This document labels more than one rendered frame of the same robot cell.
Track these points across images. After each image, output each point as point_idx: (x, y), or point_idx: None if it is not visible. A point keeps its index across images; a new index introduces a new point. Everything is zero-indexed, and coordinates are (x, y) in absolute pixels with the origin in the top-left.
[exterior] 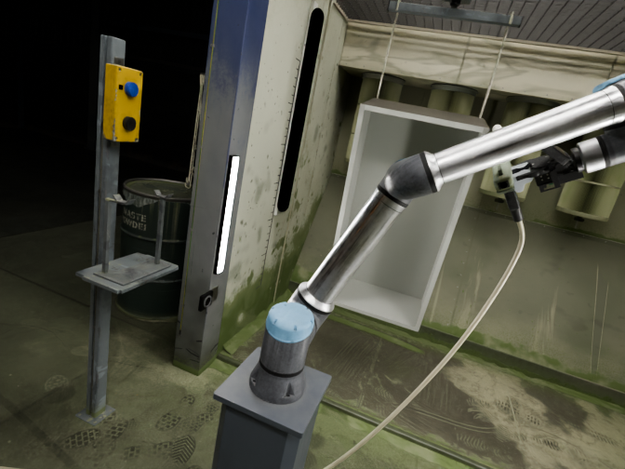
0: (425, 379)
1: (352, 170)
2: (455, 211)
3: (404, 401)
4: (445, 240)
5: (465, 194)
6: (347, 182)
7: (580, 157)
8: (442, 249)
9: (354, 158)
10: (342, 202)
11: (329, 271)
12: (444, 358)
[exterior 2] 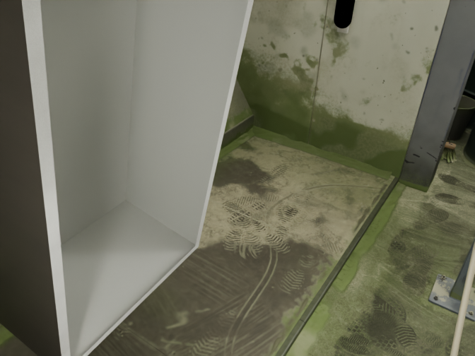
0: (464, 308)
1: (45, 79)
2: (239, 43)
3: (454, 353)
4: (227, 101)
5: (252, 1)
6: (42, 124)
7: None
8: (223, 119)
9: (42, 33)
10: (45, 184)
11: None
12: (473, 268)
